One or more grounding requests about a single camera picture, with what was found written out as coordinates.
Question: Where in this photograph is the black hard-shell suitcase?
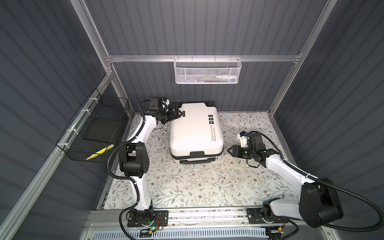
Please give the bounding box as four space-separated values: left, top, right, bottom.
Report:
170 101 224 165

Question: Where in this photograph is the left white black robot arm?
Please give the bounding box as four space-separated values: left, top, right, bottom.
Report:
119 106 185 225

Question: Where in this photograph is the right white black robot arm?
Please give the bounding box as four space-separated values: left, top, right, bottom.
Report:
228 145 344 228

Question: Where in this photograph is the yellow black striped item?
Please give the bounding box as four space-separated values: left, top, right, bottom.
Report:
86 144 114 161

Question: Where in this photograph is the white perforated vent panel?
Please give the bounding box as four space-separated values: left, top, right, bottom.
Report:
92 229 269 240

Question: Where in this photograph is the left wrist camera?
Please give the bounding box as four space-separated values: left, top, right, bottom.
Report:
149 97 170 111

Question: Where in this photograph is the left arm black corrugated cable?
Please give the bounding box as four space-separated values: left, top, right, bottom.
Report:
106 98 151 240

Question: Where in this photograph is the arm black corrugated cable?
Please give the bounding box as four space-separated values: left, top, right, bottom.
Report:
248 130 384 232
106 98 151 240

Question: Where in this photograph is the white wire mesh basket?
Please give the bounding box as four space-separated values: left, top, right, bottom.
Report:
173 58 242 85

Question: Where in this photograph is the black wire mesh basket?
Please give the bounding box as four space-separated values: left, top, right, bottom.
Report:
57 90 131 163

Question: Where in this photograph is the aluminium mounting rail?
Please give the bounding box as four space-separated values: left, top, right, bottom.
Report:
86 205 328 230

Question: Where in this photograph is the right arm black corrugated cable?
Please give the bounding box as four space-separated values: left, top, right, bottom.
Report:
248 130 384 232

